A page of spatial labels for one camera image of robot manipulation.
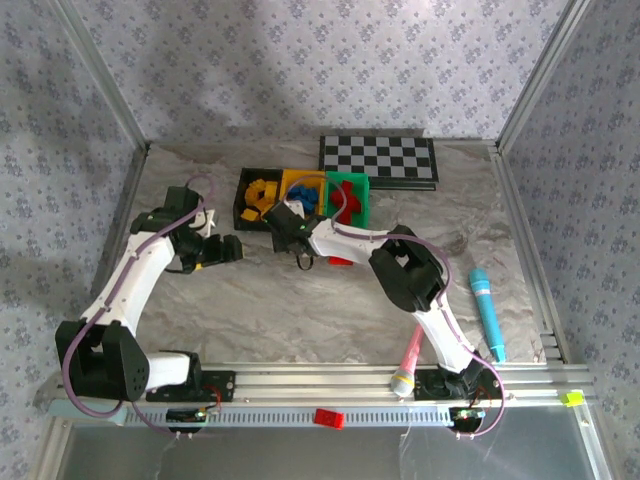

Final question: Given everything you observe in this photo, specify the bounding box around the black plastic container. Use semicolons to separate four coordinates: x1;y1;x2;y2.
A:
232;167;285;233

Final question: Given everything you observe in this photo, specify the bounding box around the yellow plastic container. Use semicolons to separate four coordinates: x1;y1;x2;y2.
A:
276;168;329;224

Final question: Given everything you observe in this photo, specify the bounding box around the green plastic container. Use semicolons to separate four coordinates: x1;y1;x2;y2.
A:
322;171;371;231

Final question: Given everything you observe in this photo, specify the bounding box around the black white checkerboard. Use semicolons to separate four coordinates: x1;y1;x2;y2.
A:
318;134;440;192

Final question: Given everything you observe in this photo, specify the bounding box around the pink toy microphone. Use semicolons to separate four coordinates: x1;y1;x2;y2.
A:
389;322;427;399

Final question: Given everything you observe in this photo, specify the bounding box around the left electronics board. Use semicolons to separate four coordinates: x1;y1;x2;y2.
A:
166;407;221;434

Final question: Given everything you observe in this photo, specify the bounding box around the electronics board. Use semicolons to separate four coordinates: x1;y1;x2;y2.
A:
166;407;221;434
448;405;485;432

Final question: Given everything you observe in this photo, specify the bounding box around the pale blue plastic piece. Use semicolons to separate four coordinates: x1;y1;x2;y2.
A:
48;398;129;427

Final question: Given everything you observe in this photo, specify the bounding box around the blue toy microphone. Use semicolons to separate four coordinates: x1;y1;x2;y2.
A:
468;268;507;364

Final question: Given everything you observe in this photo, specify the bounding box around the right electronics board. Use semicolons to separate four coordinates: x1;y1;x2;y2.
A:
448;405;485;432

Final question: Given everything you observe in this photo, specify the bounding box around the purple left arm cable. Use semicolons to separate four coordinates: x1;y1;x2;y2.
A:
58;174;219;441

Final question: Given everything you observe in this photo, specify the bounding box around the aluminium side rail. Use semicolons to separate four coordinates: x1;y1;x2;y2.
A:
47;144;151;396
489;142;596;366

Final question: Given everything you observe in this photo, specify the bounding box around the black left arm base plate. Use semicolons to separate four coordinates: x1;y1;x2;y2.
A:
145;369;237;404

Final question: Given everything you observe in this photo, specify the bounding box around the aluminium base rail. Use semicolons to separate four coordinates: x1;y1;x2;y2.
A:
54;363;596;401

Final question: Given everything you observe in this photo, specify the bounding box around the grey slotted cable duct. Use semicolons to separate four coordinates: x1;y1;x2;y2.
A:
122;405;454;429

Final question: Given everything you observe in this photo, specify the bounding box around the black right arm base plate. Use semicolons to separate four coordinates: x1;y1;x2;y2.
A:
413;368;504;401

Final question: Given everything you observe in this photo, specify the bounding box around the aluminium frame post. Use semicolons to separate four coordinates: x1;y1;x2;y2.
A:
494;0;586;151
49;0;151;151

